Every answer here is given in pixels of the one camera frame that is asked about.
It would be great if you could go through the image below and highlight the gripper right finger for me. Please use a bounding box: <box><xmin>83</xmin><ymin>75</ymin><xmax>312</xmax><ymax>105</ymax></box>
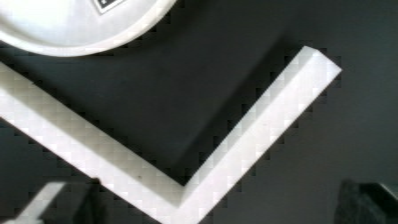
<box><xmin>334</xmin><ymin>180</ymin><xmax>398</xmax><ymax>224</ymax></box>

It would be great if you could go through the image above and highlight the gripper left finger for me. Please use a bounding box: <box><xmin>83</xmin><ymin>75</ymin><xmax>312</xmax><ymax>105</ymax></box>
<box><xmin>12</xmin><ymin>182</ymin><xmax>65</xmax><ymax>224</ymax></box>

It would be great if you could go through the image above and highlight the white round table top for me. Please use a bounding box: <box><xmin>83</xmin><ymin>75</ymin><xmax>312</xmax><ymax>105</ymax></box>
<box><xmin>0</xmin><ymin>0</ymin><xmax>177</xmax><ymax>57</ymax></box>

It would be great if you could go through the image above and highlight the white U-shaped border fence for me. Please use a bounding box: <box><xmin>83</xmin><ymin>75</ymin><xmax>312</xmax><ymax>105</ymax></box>
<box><xmin>0</xmin><ymin>47</ymin><xmax>341</xmax><ymax>224</ymax></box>

